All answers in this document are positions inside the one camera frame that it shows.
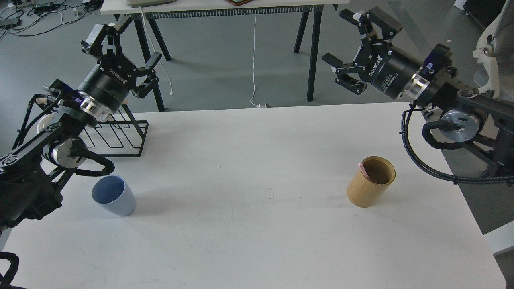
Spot white power cable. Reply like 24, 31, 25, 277
139, 6, 175, 96

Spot white hanging cable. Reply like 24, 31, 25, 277
250, 14, 261, 109

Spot bamboo cylindrical holder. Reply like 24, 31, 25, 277
346, 156, 396, 208

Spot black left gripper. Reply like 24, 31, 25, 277
79, 24, 162, 116

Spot white office chair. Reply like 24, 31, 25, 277
473, 0, 514, 101

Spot black wire dish rack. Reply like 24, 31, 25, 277
79, 104, 149, 157

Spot floor cables and power strips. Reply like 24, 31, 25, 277
0, 0, 104, 37

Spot white background table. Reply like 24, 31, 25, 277
100, 0, 341, 101

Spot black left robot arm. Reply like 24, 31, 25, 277
0, 16, 162, 232

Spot light blue plastic cup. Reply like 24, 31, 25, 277
92, 175, 136, 216

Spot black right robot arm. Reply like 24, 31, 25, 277
323, 7, 513, 185

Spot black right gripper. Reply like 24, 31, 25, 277
322, 7, 423, 100

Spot pink chopstick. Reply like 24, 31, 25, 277
358, 163, 370, 180

